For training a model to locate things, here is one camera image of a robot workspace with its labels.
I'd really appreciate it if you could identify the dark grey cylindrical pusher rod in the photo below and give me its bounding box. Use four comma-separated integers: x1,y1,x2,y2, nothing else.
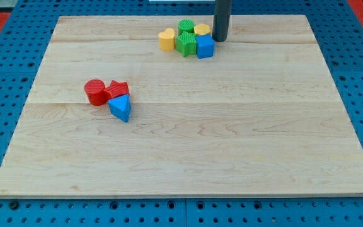
212,0,232,42

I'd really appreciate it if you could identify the green circle block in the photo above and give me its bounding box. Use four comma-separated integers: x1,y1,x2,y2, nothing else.
178,19,195,36

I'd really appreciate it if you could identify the blue cube block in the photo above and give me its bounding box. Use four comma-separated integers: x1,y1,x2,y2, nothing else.
195,34,215,59

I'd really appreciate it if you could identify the green star block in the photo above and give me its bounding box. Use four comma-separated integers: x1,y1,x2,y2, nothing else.
176,32,197,57

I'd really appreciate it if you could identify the yellow heart block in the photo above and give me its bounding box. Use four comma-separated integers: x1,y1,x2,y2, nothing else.
158,28,175,51

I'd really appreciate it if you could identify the light wooden board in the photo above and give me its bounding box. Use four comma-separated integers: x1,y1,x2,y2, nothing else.
0,15,363,199

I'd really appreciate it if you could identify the red star block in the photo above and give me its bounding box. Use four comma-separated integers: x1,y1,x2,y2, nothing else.
103,80,130,100

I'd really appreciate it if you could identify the blue triangle block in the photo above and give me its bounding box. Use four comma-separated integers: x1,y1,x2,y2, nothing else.
108,94,132,122

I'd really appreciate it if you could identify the red cylinder block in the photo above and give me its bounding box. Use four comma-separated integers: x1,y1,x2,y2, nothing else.
84,79,107,106

